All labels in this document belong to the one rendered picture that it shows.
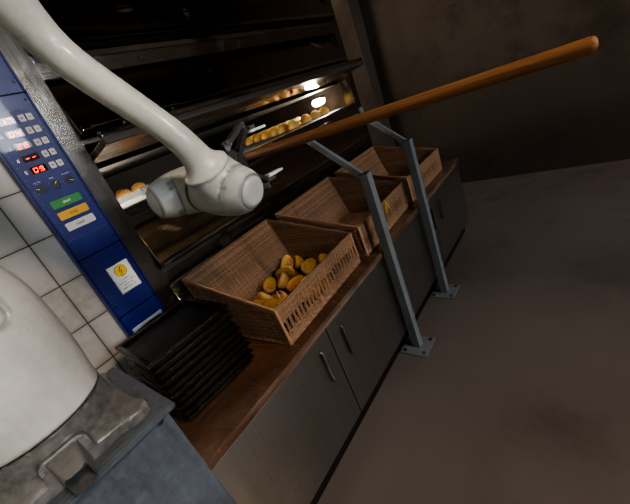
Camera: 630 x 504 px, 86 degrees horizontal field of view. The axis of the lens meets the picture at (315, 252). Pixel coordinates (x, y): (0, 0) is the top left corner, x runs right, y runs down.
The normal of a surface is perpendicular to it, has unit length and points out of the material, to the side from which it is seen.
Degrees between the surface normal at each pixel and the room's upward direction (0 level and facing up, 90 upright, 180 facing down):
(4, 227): 90
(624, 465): 0
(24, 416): 96
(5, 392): 90
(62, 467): 7
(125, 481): 90
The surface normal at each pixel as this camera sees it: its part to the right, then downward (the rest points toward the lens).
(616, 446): -0.35, -0.86
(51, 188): 0.76, -0.03
